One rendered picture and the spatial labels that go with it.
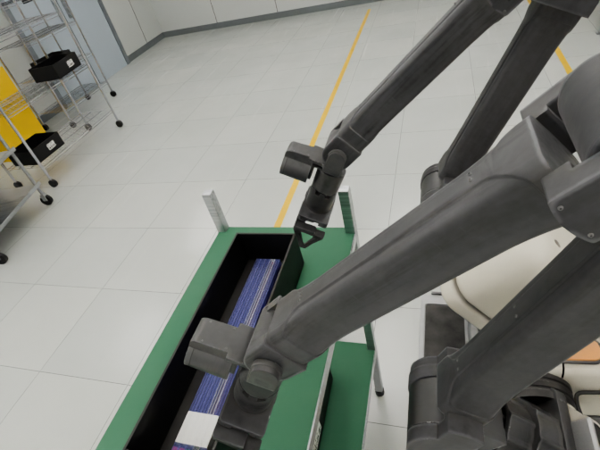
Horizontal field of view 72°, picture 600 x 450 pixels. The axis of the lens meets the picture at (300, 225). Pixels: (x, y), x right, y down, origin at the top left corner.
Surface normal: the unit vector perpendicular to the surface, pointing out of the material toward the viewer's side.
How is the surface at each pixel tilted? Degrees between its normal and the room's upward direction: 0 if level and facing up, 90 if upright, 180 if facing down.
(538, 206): 96
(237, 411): 27
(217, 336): 23
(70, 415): 0
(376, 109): 88
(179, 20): 90
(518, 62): 89
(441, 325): 0
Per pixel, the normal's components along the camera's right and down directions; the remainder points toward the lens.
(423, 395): -0.63, -0.66
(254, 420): 0.25, -0.67
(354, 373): -0.21, -0.75
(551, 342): -0.29, 0.64
